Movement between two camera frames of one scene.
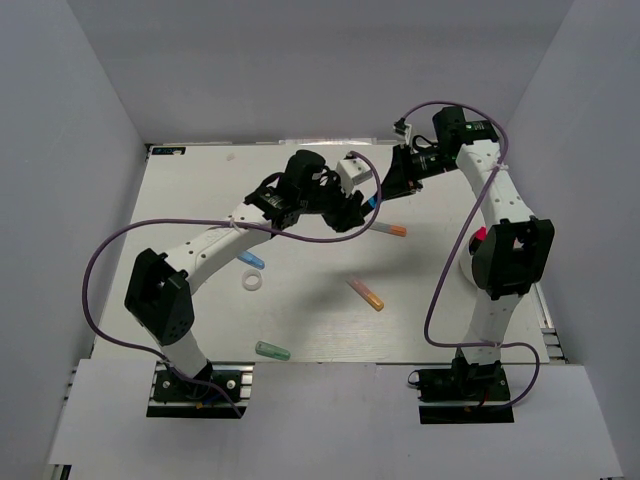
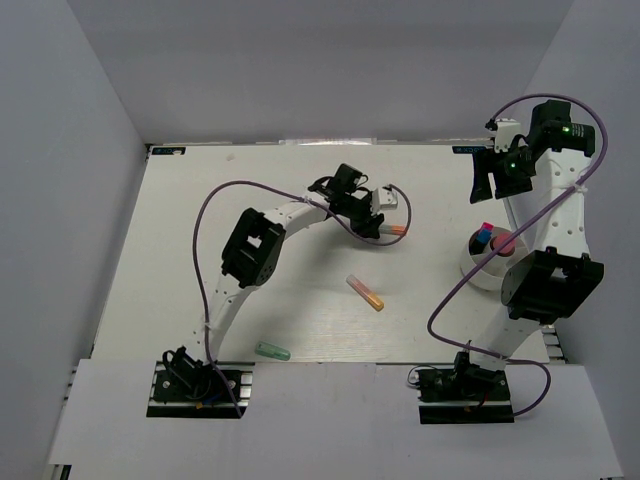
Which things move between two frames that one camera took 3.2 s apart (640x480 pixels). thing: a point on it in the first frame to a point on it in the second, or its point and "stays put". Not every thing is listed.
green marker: (271, 350) stays put
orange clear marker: (388, 228) stays put
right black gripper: (401, 174) to (483, 163)
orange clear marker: (369, 297) stays put
